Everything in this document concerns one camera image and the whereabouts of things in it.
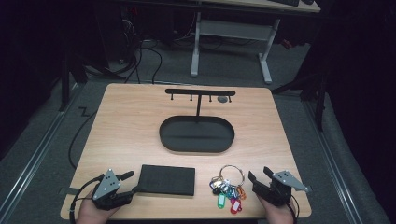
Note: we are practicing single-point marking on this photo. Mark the metal floor rail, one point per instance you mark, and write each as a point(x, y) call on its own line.
point(333, 161)
point(34, 155)

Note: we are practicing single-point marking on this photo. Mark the black wallet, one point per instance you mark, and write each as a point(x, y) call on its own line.
point(166, 179)

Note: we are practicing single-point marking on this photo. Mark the black keyboard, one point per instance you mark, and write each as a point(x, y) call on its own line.
point(285, 2)

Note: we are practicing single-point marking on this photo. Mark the desk with white legs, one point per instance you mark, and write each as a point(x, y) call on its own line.
point(232, 29)

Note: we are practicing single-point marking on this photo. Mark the dark computer tower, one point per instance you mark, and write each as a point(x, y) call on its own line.
point(130, 28)

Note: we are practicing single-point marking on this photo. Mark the key bunch with coloured tags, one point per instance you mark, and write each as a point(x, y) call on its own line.
point(229, 191)

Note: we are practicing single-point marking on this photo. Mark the grey round table grommet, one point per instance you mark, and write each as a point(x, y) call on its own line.
point(222, 99)

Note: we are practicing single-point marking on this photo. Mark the person's left hand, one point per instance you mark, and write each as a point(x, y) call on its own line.
point(91, 214)

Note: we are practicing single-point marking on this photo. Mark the black key stand with tray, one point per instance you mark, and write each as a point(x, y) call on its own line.
point(196, 134)

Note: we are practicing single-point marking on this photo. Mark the dark metal stand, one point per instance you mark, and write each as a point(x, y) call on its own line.
point(319, 96)
point(65, 81)

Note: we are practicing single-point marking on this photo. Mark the grey tape strip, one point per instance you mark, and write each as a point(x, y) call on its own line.
point(70, 191)

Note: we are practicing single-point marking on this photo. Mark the person's right hand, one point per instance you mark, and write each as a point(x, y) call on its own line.
point(278, 215)

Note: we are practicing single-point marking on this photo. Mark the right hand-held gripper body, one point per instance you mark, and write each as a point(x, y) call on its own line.
point(277, 191)

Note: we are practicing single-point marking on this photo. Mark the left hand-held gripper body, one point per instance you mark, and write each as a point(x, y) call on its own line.
point(107, 186)

